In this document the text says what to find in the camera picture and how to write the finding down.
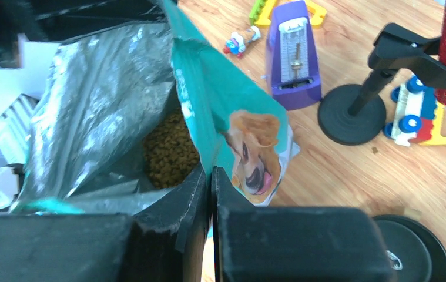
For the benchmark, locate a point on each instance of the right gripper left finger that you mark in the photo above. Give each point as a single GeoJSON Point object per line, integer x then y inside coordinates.
{"type": "Point", "coordinates": [164, 242]}

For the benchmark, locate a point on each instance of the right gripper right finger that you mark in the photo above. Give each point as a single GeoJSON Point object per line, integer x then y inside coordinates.
{"type": "Point", "coordinates": [292, 243]}

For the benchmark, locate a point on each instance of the green pet food bag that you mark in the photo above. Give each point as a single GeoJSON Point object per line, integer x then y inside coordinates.
{"type": "Point", "coordinates": [106, 92]}

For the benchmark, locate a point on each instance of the brown pet food kibble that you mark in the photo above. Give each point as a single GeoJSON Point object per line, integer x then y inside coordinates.
{"type": "Point", "coordinates": [169, 152]}

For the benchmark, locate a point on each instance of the black pet bowl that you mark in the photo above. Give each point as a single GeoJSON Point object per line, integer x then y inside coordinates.
{"type": "Point", "coordinates": [415, 253]}

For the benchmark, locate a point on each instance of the black round-base mic stand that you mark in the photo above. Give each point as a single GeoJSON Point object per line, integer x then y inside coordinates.
{"type": "Point", "coordinates": [355, 114]}

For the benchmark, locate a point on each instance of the purple metronome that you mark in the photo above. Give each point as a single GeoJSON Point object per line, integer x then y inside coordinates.
{"type": "Point", "coordinates": [292, 72]}

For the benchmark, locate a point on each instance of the small toy figure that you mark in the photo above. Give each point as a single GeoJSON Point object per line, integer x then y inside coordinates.
{"type": "Point", "coordinates": [239, 41]}

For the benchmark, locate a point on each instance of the blue white toy car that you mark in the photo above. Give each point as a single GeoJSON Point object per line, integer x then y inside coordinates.
{"type": "Point", "coordinates": [415, 106]}

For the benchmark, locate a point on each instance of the yellow green toy triangle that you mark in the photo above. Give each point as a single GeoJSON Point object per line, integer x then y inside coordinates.
{"type": "Point", "coordinates": [263, 12]}

